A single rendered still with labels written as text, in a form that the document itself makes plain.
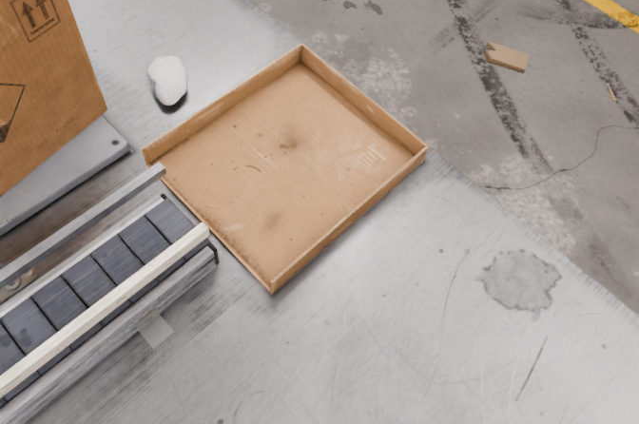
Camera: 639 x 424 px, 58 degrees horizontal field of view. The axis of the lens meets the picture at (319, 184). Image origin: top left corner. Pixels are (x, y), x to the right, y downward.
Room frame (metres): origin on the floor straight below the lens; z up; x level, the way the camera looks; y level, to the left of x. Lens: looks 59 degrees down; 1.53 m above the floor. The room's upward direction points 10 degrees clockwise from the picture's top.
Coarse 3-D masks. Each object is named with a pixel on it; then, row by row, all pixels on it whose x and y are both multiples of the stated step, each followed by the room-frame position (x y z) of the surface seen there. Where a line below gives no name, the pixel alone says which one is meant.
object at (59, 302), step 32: (160, 224) 0.30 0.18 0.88; (192, 224) 0.30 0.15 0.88; (96, 256) 0.24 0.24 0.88; (128, 256) 0.25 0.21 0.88; (192, 256) 0.26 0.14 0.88; (64, 288) 0.20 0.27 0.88; (96, 288) 0.20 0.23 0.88; (32, 320) 0.16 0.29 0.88; (64, 320) 0.16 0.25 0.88; (0, 352) 0.12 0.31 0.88; (64, 352) 0.13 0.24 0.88
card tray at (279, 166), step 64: (320, 64) 0.62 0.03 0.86; (192, 128) 0.47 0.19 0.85; (256, 128) 0.50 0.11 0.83; (320, 128) 0.51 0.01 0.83; (384, 128) 0.53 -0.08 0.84; (192, 192) 0.37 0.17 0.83; (256, 192) 0.39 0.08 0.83; (320, 192) 0.41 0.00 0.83; (384, 192) 0.42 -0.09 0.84; (256, 256) 0.30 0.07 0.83
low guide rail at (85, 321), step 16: (192, 240) 0.27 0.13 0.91; (160, 256) 0.24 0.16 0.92; (176, 256) 0.25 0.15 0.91; (144, 272) 0.22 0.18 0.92; (160, 272) 0.23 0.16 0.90; (128, 288) 0.20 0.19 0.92; (96, 304) 0.18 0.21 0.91; (112, 304) 0.18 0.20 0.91; (80, 320) 0.16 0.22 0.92; (96, 320) 0.16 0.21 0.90; (64, 336) 0.14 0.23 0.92; (80, 336) 0.15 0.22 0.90; (32, 352) 0.12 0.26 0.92; (48, 352) 0.12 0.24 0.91; (16, 368) 0.10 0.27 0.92; (32, 368) 0.10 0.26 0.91; (0, 384) 0.08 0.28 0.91; (16, 384) 0.09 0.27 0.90
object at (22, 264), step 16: (144, 176) 0.31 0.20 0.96; (160, 176) 0.32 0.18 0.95; (128, 192) 0.29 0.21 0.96; (96, 208) 0.27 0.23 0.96; (112, 208) 0.27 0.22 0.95; (80, 224) 0.24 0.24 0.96; (48, 240) 0.22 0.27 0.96; (64, 240) 0.23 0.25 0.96; (32, 256) 0.20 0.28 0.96; (0, 272) 0.18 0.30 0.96; (16, 272) 0.18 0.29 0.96; (0, 288) 0.17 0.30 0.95
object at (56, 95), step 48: (0, 0) 0.41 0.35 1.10; (48, 0) 0.45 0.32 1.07; (0, 48) 0.39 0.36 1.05; (48, 48) 0.43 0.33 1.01; (0, 96) 0.37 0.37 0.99; (48, 96) 0.41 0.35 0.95; (96, 96) 0.46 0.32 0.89; (0, 144) 0.34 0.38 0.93; (48, 144) 0.39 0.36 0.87; (0, 192) 0.31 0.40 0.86
